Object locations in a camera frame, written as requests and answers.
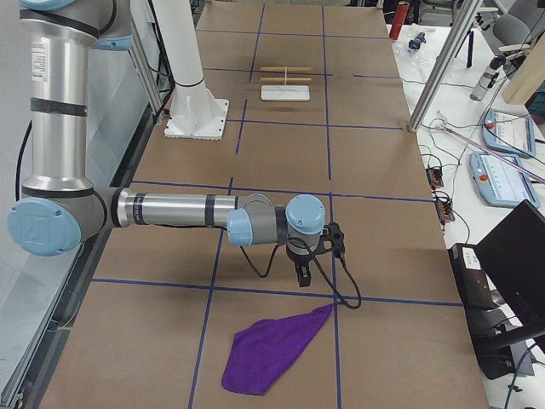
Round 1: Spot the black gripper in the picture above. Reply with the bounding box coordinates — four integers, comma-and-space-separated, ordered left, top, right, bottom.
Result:
286, 238, 313, 287

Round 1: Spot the purple microfiber towel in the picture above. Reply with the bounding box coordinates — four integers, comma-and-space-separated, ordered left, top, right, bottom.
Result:
221, 303, 334, 395

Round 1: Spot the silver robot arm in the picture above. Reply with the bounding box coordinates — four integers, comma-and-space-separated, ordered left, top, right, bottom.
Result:
7, 1, 328, 286

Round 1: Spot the white towel rack base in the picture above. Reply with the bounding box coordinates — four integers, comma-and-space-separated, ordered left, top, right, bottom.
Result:
261, 85, 310, 101

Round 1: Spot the lower wooden rack rod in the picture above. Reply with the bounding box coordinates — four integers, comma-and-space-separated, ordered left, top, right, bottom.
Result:
260, 77, 312, 84

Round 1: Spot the wooden rack rod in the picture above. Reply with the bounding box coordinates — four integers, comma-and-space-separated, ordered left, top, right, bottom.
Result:
260, 77, 312, 84
260, 66, 312, 72

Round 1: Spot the upper wooden rack rod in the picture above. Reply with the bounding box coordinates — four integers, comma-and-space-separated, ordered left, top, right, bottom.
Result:
260, 66, 312, 72

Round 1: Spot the near orange connector block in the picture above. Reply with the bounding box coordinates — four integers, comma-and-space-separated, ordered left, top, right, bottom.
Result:
432, 190, 456, 226

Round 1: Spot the orange connector block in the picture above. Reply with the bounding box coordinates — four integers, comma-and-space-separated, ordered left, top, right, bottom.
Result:
423, 153, 444, 190
432, 190, 456, 226

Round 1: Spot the far orange connector block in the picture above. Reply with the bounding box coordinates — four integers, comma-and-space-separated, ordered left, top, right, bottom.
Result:
423, 153, 444, 190

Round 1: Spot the black laptop on stand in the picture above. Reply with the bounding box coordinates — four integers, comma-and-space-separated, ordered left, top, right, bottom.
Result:
448, 199, 544, 379

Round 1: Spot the pink grabber stick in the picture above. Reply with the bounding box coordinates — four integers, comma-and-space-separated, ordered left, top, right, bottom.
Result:
436, 124, 545, 185

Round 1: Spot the near teach pendant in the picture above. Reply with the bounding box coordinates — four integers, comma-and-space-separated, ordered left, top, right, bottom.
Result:
469, 152, 541, 208

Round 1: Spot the teach pendant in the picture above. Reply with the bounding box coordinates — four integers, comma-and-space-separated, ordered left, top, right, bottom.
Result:
482, 109, 536, 158
469, 152, 541, 208

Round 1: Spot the far teach pendant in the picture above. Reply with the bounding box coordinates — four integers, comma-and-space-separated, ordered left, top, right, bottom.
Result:
482, 109, 536, 158

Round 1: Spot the clear water bottle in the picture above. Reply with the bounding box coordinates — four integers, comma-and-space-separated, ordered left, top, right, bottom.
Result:
470, 55, 506, 101

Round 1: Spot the red cylinder bottle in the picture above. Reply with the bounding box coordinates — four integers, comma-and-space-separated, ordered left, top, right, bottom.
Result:
389, 1, 410, 41

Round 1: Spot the black tripod stand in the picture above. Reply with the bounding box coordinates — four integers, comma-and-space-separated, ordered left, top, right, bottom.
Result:
466, 30, 474, 68

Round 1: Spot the wooden board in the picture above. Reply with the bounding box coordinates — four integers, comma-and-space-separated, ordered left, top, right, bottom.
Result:
502, 35, 545, 105

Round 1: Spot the grey office chair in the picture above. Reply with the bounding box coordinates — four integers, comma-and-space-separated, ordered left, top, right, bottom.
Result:
491, 1, 544, 56

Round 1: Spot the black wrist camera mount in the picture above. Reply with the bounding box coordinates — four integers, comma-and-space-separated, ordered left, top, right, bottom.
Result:
317, 222, 346, 259

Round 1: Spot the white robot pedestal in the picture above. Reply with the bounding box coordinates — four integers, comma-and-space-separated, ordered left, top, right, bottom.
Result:
152, 0, 229, 141

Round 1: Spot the aluminium frame post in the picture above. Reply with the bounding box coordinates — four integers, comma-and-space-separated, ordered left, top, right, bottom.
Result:
407, 0, 482, 133

